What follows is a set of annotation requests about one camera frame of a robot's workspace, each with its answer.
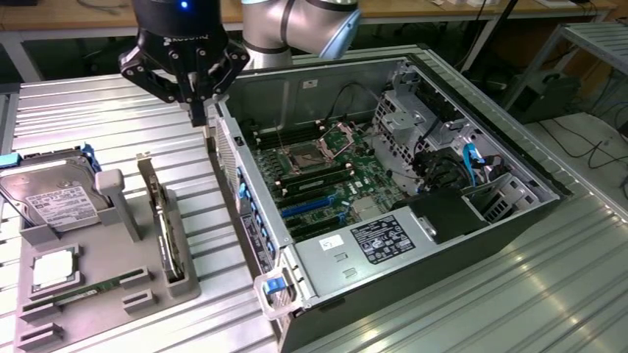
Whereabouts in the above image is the grey power supply unit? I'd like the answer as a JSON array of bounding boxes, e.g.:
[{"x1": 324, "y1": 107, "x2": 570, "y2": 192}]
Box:
[{"x1": 294, "y1": 205, "x2": 438, "y2": 299}]

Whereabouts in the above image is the green RAM stick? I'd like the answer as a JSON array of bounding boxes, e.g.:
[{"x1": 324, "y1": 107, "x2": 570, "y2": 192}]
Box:
[{"x1": 24, "y1": 277, "x2": 124, "y2": 308}]

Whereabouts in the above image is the black box device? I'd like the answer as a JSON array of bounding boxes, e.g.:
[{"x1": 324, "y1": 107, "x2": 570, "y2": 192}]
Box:
[{"x1": 519, "y1": 71, "x2": 583, "y2": 124}]

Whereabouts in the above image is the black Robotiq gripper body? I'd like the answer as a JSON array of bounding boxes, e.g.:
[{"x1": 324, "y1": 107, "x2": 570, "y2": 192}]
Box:
[{"x1": 132, "y1": 0, "x2": 232, "y2": 76}]

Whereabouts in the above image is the blue expansion slot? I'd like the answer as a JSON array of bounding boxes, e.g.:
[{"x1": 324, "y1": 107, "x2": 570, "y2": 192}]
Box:
[{"x1": 280, "y1": 198, "x2": 334, "y2": 218}]

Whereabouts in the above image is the grey plastic parts rack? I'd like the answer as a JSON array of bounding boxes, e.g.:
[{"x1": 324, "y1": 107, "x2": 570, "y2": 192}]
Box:
[{"x1": 14, "y1": 168, "x2": 203, "y2": 352}]

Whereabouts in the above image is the thin metal locking lever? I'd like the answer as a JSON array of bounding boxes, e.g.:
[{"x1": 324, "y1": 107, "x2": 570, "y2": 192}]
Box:
[{"x1": 275, "y1": 123, "x2": 291, "y2": 154}]

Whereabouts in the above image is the silver disk bay cage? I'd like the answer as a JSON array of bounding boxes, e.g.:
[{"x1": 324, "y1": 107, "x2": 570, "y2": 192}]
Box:
[{"x1": 372, "y1": 90, "x2": 472, "y2": 185}]

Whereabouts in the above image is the black floor cable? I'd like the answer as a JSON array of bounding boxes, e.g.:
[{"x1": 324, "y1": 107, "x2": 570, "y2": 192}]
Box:
[{"x1": 539, "y1": 121, "x2": 628, "y2": 171}]

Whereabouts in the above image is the CPU socket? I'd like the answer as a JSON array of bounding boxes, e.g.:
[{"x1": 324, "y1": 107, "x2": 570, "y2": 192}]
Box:
[{"x1": 287, "y1": 141, "x2": 326, "y2": 174}]

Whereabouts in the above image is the silver CPU chip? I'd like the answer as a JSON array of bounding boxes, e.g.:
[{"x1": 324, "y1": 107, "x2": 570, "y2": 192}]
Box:
[{"x1": 31, "y1": 252, "x2": 80, "y2": 288}]

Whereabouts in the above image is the green motherboard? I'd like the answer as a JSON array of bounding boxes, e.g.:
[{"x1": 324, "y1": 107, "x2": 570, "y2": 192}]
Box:
[{"x1": 247, "y1": 121, "x2": 419, "y2": 243}]

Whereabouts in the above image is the open black PC case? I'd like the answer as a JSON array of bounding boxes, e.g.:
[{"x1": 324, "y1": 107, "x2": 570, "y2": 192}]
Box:
[{"x1": 203, "y1": 53, "x2": 574, "y2": 353}]

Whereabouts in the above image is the hard disk with blue bracket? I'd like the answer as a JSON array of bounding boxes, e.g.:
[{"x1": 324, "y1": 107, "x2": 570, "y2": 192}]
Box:
[{"x1": 0, "y1": 143, "x2": 115, "y2": 233}]

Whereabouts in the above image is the black plastic shroud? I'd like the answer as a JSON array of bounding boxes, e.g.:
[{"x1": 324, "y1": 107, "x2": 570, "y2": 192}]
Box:
[{"x1": 408, "y1": 188, "x2": 490, "y2": 246}]

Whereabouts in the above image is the silver chipset heat sink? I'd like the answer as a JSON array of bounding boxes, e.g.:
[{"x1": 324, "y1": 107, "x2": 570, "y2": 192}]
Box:
[{"x1": 351, "y1": 198, "x2": 383, "y2": 218}]

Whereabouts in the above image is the wooden desk with white frame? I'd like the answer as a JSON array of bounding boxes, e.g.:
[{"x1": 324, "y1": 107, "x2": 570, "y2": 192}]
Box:
[
  {"x1": 360, "y1": 0, "x2": 618, "y2": 71},
  {"x1": 0, "y1": 0, "x2": 247, "y2": 81}
]

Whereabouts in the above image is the graphics card with metal bracket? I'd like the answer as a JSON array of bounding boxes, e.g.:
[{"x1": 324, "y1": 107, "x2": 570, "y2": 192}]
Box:
[{"x1": 136, "y1": 152, "x2": 191, "y2": 284}]

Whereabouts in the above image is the metal socket cover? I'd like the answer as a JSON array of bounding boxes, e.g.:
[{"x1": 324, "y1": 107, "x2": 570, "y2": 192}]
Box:
[{"x1": 318, "y1": 123, "x2": 358, "y2": 151}]

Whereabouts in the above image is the blue flat disk wire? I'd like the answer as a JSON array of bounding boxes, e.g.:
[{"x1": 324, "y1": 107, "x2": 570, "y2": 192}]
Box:
[{"x1": 460, "y1": 143, "x2": 480, "y2": 190}]

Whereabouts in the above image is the black wire bundle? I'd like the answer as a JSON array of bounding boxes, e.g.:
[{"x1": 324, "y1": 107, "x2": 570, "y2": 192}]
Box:
[{"x1": 415, "y1": 152, "x2": 466, "y2": 193}]

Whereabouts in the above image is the dark RAM stick with label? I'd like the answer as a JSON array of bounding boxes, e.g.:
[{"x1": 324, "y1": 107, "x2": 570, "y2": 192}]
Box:
[{"x1": 283, "y1": 169, "x2": 355, "y2": 195}]

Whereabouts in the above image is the grey metal slat table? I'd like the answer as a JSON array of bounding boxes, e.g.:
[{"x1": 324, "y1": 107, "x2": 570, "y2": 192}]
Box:
[{"x1": 504, "y1": 21, "x2": 628, "y2": 111}]

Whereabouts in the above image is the black RAM slot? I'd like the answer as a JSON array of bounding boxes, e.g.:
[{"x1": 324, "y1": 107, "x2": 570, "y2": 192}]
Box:
[
  {"x1": 255, "y1": 125, "x2": 320, "y2": 143},
  {"x1": 278, "y1": 161, "x2": 348, "y2": 182},
  {"x1": 279, "y1": 165, "x2": 351, "y2": 187},
  {"x1": 259, "y1": 132, "x2": 323, "y2": 150}
]

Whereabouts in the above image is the blue case latch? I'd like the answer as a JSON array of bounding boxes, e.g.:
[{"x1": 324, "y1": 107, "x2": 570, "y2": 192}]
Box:
[{"x1": 262, "y1": 277, "x2": 287, "y2": 296}]

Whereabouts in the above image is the thin black wire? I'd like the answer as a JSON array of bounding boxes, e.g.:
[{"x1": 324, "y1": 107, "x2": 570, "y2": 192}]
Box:
[{"x1": 330, "y1": 82, "x2": 382, "y2": 119}]

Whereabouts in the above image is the long black expansion slot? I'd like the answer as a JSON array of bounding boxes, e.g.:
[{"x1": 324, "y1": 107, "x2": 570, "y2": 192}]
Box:
[
  {"x1": 279, "y1": 190, "x2": 326, "y2": 207},
  {"x1": 287, "y1": 215, "x2": 340, "y2": 229},
  {"x1": 292, "y1": 221, "x2": 346, "y2": 240}
]

